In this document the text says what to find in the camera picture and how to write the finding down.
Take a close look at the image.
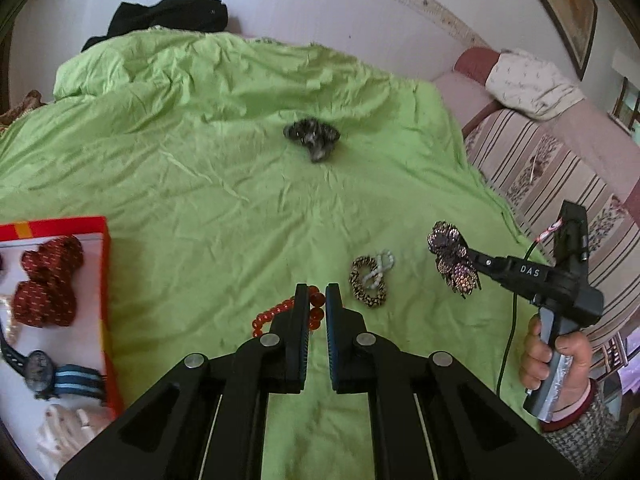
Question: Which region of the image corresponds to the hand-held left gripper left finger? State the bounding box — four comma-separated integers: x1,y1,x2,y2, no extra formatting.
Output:
56,282,313,480

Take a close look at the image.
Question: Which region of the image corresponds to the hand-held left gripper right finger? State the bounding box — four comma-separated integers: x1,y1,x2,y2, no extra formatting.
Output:
325,282,583,480

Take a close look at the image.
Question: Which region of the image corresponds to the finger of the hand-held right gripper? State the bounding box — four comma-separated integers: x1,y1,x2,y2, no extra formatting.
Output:
466,246,512,287

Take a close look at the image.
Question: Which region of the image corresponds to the red bead bracelet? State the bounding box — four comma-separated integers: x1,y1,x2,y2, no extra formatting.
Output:
250,285,327,343

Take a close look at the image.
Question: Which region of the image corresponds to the decorated black-toothed hair clip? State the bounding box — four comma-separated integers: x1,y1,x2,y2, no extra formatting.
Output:
426,220,482,297

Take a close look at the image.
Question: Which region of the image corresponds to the red box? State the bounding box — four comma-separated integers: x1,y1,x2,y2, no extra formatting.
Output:
0,216,125,478

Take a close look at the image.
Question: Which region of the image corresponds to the red dotted scrunchie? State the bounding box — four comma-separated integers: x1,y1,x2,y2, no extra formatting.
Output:
11,236,84,328

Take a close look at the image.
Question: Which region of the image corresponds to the white floral scrunchie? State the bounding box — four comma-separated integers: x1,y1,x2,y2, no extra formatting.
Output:
35,404,113,466

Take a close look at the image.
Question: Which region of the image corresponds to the blue striped strap watch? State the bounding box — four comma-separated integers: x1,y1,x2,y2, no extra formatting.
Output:
0,332,107,406

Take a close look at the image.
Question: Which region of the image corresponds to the person's right forearm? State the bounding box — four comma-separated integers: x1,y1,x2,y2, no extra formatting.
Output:
540,380,626,478

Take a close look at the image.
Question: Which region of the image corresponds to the person's right hand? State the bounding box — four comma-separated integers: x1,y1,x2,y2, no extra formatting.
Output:
519,316,595,413

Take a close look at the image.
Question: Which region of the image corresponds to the leopard print scrunchie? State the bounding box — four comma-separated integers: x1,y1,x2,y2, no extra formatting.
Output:
348,256,388,309

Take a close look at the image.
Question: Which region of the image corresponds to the pink sofa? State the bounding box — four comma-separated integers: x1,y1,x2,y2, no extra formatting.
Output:
432,46,640,201

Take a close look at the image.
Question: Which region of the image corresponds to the white floral cloth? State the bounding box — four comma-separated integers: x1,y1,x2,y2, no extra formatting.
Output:
486,49,586,121

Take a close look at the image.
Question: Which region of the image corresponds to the window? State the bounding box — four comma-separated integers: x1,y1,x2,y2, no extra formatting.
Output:
607,50,640,136

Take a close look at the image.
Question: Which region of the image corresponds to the dark patterned scrunchie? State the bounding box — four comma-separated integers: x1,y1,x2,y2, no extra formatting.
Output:
282,118,342,163

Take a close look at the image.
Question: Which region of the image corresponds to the green blanket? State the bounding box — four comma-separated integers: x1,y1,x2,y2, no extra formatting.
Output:
0,30,546,480

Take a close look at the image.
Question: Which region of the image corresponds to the black cloth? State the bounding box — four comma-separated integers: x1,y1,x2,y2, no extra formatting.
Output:
81,0,228,52

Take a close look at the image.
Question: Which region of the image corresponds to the brown patterned cloth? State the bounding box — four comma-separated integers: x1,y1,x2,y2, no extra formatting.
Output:
0,90,46,131

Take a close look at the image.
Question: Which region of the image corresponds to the thin dark cable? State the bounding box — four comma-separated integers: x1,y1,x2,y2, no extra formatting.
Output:
496,240,541,393

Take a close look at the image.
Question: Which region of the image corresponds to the red white twisted wire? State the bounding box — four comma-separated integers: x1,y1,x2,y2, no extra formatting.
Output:
535,217,564,244

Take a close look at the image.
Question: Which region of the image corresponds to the pale bead bracelet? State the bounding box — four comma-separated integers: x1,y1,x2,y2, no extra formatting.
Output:
361,248,396,286

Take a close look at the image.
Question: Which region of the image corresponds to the framed wall picture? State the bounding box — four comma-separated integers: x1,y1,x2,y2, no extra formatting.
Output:
510,0,599,81

